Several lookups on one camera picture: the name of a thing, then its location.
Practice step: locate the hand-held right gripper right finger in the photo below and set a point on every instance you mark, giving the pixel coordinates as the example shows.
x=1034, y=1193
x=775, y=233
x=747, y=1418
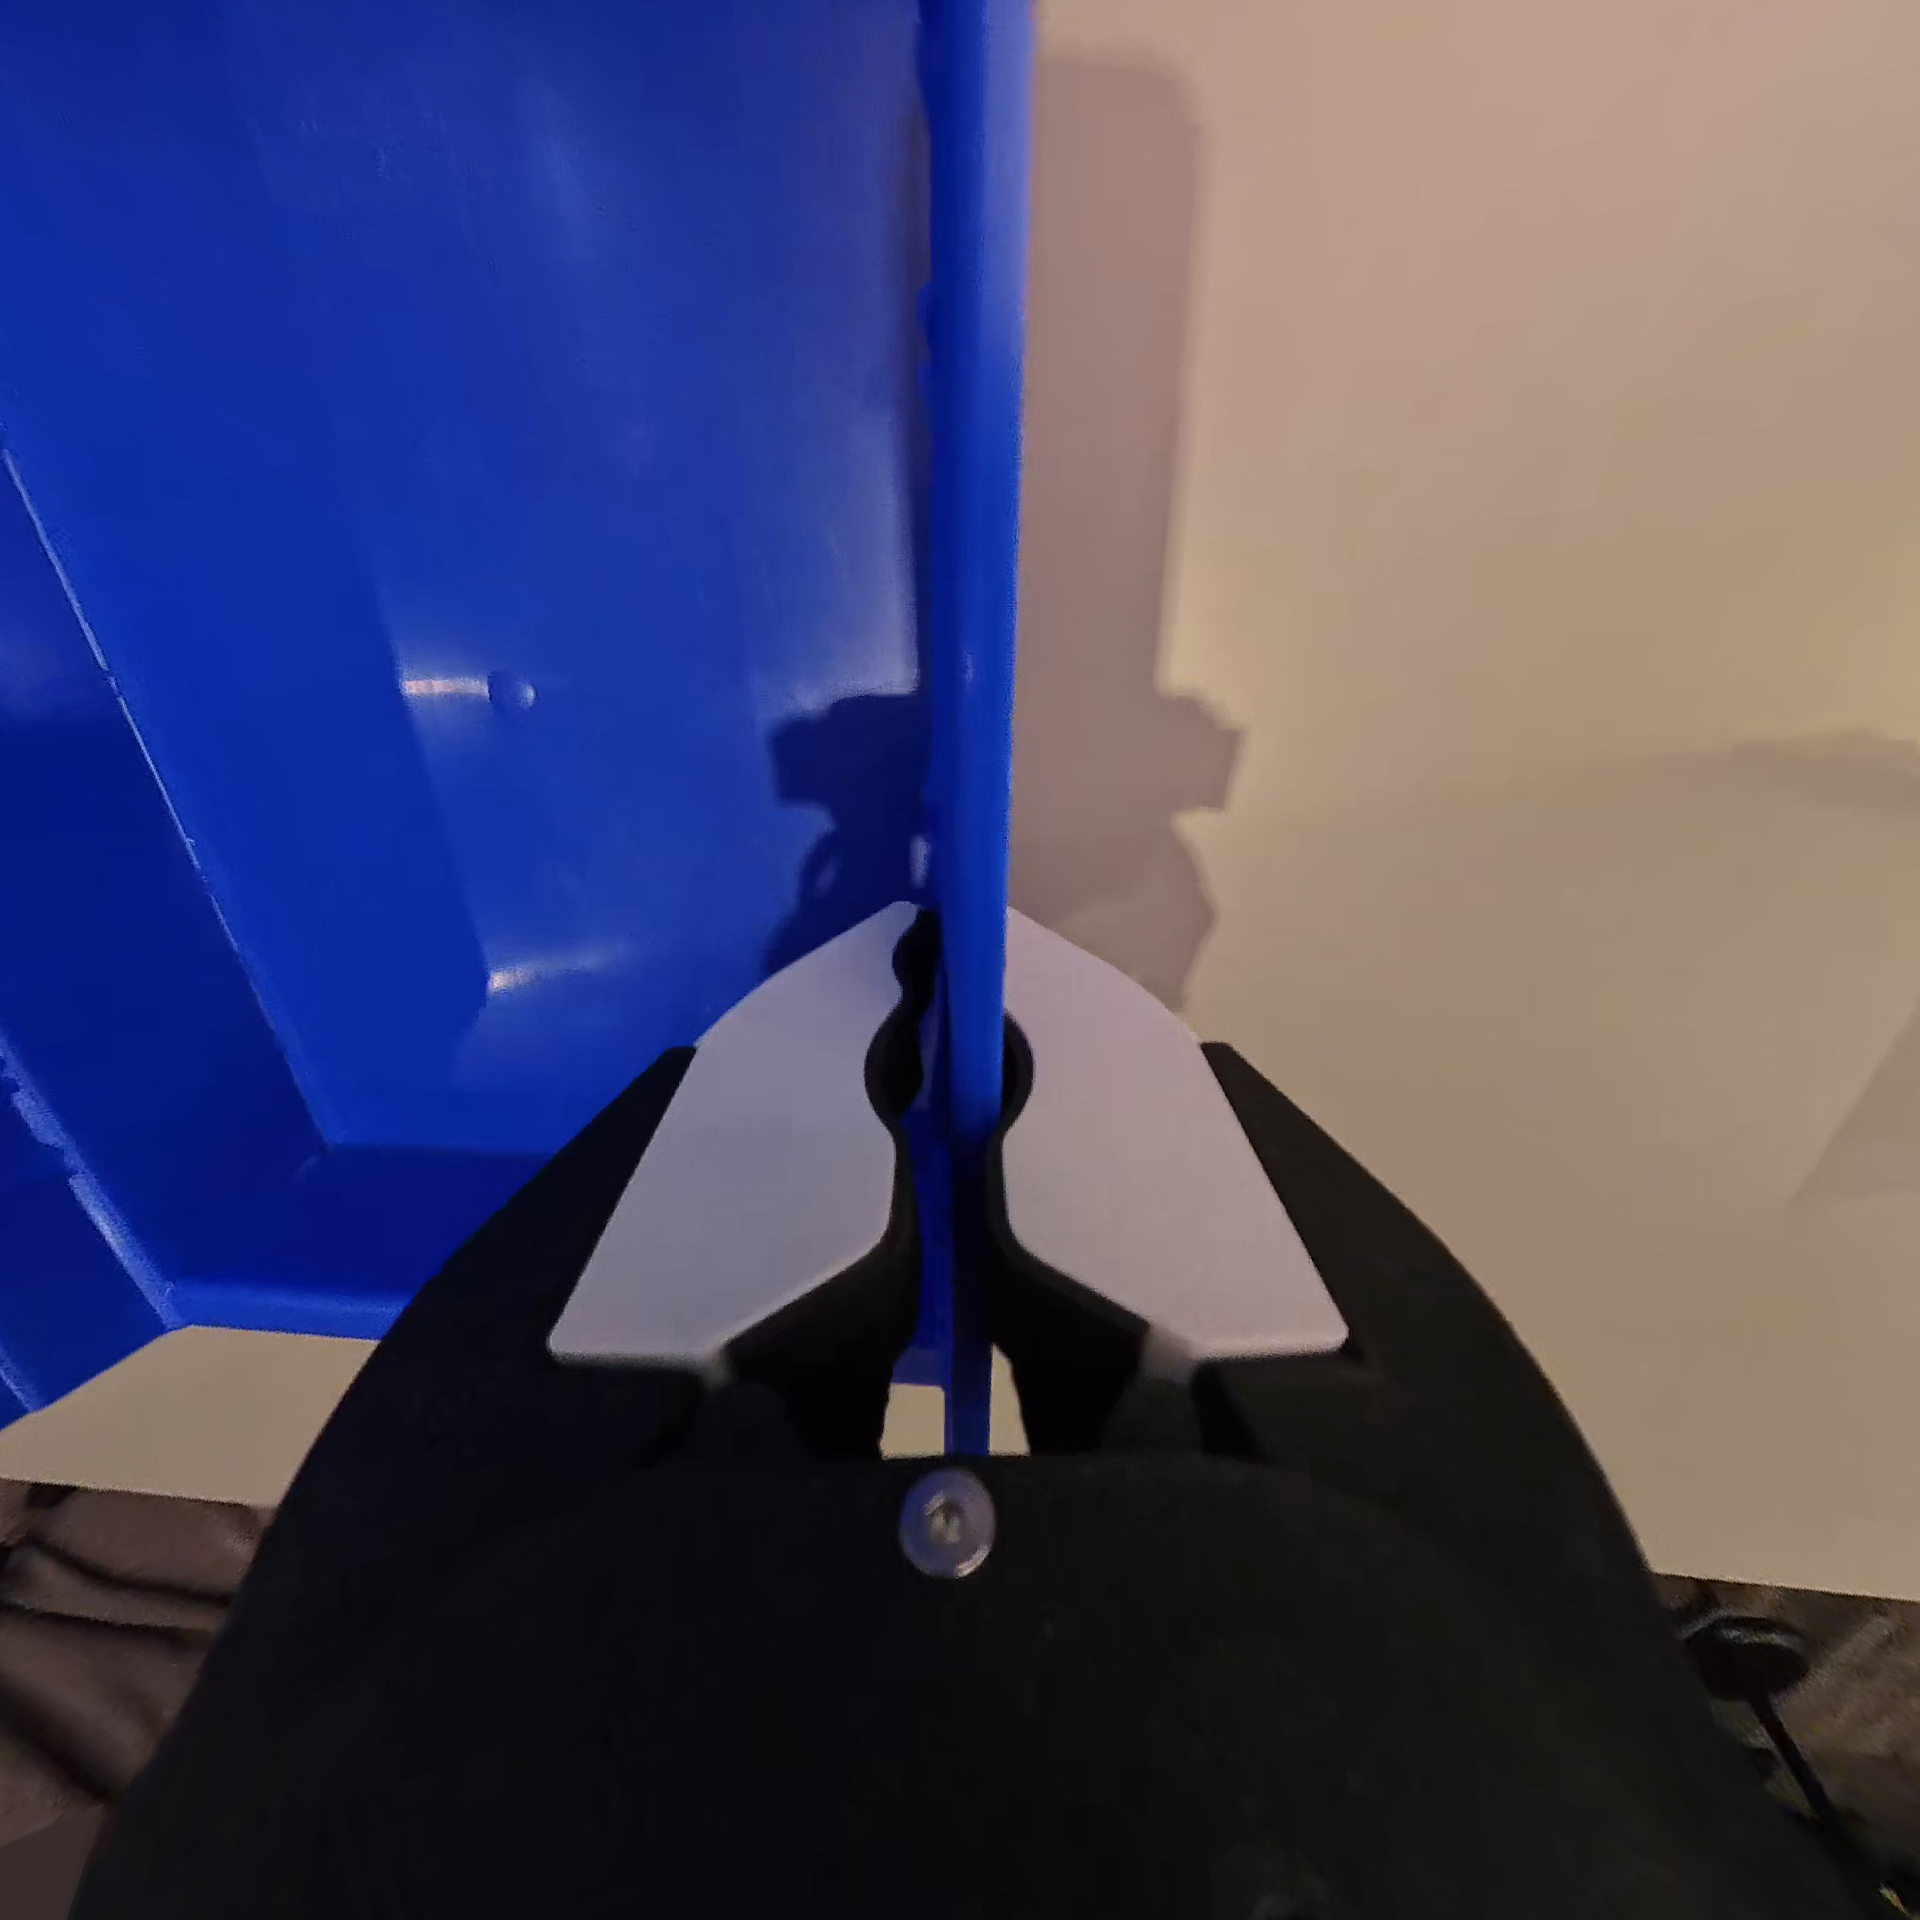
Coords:
x=1155, y=1186

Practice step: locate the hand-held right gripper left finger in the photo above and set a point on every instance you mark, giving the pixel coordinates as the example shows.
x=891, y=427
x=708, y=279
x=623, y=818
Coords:
x=748, y=1186

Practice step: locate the blue plastic bin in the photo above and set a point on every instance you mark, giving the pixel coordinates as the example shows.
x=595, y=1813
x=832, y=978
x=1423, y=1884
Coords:
x=452, y=451

